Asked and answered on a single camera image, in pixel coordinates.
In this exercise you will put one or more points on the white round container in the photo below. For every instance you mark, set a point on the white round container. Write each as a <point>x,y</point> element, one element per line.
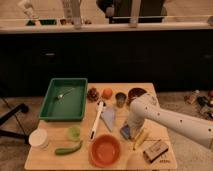
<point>39,138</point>

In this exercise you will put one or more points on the brown pine cone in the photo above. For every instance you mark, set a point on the brown pine cone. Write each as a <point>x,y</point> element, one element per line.
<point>92,94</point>

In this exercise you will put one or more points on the metal cup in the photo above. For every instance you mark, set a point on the metal cup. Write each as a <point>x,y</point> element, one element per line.
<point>120,99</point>

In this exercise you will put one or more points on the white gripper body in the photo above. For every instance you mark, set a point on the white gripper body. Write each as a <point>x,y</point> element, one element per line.
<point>135,127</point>

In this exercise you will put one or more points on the orange bowl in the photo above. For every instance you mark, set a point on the orange bowl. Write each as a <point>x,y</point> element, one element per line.
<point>105,150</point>

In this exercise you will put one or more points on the green cucumber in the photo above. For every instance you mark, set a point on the green cucumber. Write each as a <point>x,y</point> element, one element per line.
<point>68,150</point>

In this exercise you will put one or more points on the yellow banana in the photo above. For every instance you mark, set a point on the yellow banana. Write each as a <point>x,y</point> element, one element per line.
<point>140,139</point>

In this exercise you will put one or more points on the blue sponge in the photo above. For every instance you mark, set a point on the blue sponge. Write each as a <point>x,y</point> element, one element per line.
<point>125,131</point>

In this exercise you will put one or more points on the wooden table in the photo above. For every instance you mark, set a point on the wooden table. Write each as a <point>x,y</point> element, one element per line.
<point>46,160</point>

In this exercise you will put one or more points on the light green cup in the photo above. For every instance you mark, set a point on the light green cup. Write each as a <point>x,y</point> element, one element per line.
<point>73,133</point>

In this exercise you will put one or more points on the dark red bowl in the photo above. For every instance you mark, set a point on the dark red bowl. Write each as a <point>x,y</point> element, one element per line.
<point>133,93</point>

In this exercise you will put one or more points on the grey blue cloth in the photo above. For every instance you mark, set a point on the grey blue cloth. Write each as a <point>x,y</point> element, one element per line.
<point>108,116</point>

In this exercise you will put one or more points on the green plastic tray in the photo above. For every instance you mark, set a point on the green plastic tray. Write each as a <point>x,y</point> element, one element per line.
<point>71,107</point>

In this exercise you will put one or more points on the white handled brush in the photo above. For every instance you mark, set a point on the white handled brush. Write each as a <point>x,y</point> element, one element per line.
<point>95,125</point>

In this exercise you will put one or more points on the metal spoon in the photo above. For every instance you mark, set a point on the metal spoon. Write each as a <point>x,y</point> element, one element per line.
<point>60,96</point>

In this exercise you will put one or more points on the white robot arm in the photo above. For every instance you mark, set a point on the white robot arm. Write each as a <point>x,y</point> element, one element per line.
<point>145,107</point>

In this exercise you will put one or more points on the orange fruit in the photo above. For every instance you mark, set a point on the orange fruit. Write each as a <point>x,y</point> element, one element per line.
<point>107,93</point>

